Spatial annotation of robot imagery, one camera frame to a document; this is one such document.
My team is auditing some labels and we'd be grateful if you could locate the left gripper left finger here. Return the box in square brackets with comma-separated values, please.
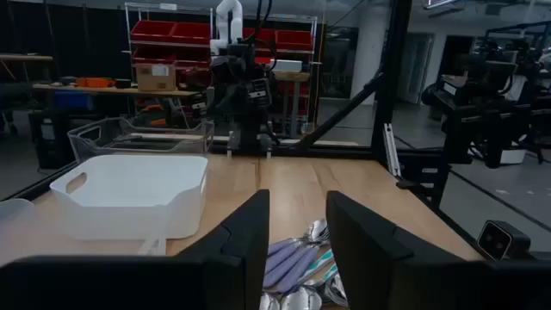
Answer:
[0, 189, 271, 310]

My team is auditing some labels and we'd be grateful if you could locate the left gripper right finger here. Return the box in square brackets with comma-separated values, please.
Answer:
[325, 191, 551, 310]

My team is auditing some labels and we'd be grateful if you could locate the plain silver spoon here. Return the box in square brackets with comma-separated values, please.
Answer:
[322, 273, 349, 307]

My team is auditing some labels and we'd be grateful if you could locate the purple handled spoon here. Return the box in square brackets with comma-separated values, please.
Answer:
[263, 223, 329, 277]
[265, 220, 324, 257]
[262, 234, 331, 295]

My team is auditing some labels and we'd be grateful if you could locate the frosted translucent plastic bin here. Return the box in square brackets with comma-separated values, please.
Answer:
[0, 198, 168, 264]

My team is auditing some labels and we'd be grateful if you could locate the wooden stool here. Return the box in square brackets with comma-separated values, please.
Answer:
[273, 71, 312, 137]

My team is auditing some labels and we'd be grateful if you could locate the white box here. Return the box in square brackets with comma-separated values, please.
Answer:
[269, 59, 304, 73]

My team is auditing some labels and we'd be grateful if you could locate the red plastic storage bin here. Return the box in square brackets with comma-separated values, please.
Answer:
[275, 29, 314, 53]
[130, 20, 176, 43]
[131, 46, 177, 65]
[243, 28, 277, 55]
[174, 46, 213, 69]
[171, 21, 213, 46]

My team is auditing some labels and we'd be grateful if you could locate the brown cardboard box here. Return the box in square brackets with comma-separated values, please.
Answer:
[135, 63, 177, 92]

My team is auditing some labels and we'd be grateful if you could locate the clear plastic bin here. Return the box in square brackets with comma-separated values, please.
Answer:
[67, 116, 215, 164]

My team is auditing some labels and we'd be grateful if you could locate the white round column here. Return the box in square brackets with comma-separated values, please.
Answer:
[350, 6, 391, 107]

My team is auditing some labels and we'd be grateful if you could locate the wooden workbench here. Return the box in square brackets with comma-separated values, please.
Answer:
[32, 83, 203, 98]

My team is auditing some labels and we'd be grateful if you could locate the orange tool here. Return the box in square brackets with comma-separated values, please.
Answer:
[75, 77, 116, 89]

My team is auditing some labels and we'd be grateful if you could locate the blue storage bin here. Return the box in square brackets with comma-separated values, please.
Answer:
[53, 90, 94, 111]

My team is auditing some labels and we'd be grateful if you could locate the black neighbouring robot workstation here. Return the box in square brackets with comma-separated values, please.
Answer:
[420, 25, 551, 170]

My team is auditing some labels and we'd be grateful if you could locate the white aluminium bracket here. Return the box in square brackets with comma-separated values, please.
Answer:
[382, 123, 402, 177]

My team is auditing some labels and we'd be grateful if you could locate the black table-level camera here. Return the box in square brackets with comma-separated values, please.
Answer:
[476, 220, 532, 262]

